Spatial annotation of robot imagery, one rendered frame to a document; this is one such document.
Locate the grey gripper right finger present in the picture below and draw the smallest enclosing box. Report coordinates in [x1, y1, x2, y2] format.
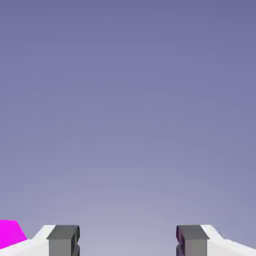
[175, 224, 256, 256]

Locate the large magenta box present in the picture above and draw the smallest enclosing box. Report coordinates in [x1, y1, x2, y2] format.
[0, 219, 28, 250]

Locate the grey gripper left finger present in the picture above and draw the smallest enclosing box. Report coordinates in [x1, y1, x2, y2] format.
[0, 224, 81, 256]

